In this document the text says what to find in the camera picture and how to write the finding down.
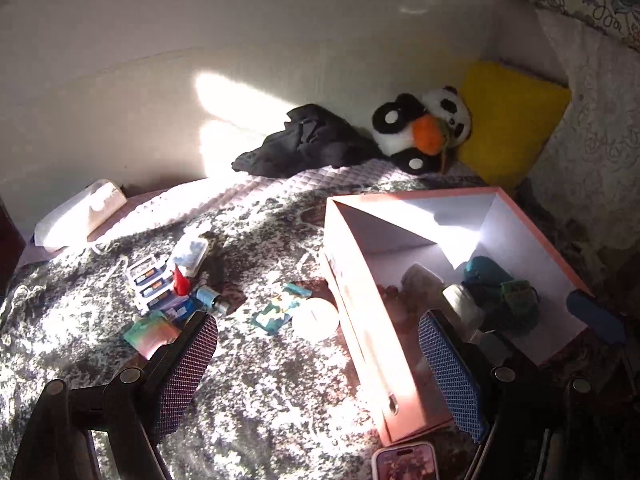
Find green tape measure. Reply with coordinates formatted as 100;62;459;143
462;256;540;336

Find white LED corn bulb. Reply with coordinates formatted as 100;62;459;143
442;284;485;335

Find blue stamp cylinder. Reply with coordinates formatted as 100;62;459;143
195;285;232;315

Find red cone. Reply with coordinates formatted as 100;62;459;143
172;266;192;297

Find blue battery packs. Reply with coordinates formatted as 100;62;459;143
125;256;190;323

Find pink phone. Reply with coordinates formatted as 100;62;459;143
371;441;439;480

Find green snack packet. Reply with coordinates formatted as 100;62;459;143
250;283;312;336

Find clear plastic case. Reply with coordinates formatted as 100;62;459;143
168;234;209;278

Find grey patterned blanket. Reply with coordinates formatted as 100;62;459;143
1;174;480;479

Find pink storage box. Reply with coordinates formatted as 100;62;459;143
323;188;586;445

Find white round lid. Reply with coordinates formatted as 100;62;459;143
292;297;340;342

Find yellow pillow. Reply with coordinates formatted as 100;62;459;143
456;61;572;194

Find panda plush toy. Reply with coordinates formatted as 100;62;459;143
371;86;472;176

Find black cloth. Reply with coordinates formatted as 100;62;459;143
231;104;385;179

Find floral white pillow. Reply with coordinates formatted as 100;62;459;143
527;0;639;249

